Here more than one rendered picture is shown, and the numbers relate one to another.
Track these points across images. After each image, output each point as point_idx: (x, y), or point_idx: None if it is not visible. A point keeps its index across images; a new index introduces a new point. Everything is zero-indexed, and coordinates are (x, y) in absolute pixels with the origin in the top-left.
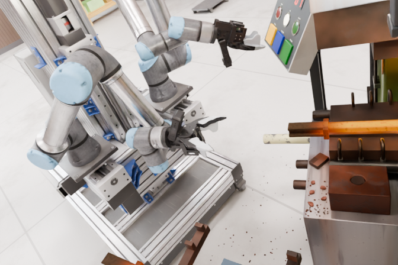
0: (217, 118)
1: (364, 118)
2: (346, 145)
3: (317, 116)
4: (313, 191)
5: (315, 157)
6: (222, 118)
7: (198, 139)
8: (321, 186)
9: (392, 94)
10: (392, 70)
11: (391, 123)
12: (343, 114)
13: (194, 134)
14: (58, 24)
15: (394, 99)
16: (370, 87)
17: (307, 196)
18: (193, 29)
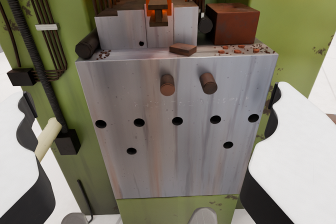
0: (19, 104)
1: (139, 3)
2: (186, 3)
3: (92, 46)
4: (236, 50)
5: (179, 47)
6: (32, 101)
7: (267, 142)
8: (225, 46)
9: (90, 13)
10: None
11: None
12: (126, 7)
13: (215, 215)
14: None
15: (92, 20)
16: (32, 51)
17: (245, 54)
18: None
